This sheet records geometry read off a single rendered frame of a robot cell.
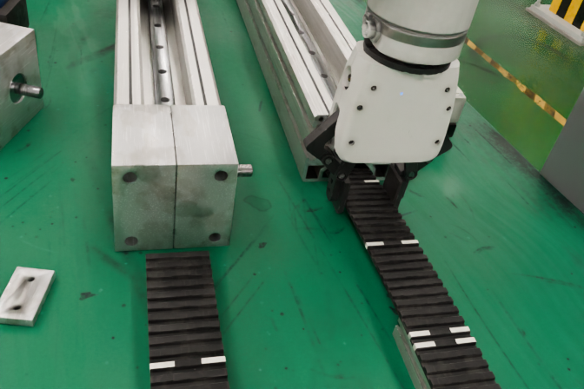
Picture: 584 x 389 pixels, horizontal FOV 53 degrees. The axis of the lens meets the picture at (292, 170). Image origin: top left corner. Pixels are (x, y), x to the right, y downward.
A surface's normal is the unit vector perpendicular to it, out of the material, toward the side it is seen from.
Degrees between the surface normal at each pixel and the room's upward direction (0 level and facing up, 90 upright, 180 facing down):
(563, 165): 90
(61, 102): 0
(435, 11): 90
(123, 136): 0
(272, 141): 0
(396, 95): 88
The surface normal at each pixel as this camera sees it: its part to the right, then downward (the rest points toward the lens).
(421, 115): 0.22, 0.62
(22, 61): 0.98, 0.21
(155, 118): 0.15, -0.79
